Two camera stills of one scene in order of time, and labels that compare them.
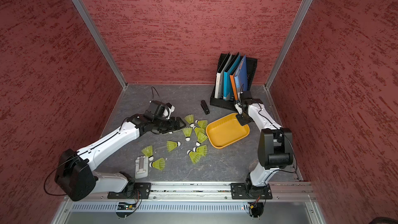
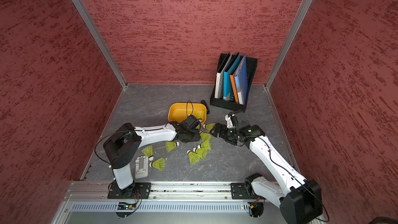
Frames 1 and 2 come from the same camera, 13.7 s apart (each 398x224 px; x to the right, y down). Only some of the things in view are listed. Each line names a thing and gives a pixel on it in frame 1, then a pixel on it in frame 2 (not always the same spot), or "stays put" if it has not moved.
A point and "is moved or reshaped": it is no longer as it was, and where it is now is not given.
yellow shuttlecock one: x=190 y=119 is moved or reshaped
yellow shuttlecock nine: x=147 y=151 stays put
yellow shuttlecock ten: x=159 y=164 stays put
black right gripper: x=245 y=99 -> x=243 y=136
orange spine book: x=233 y=83 stays put
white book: x=219 y=81 stays put
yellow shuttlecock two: x=202 y=123 -> x=199 y=114
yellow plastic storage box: x=226 y=130 is moved or reshaped
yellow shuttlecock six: x=172 y=145 stays put
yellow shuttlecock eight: x=194 y=156 stays put
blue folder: x=241 y=76 stays put
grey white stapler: x=141 y=167 stays put
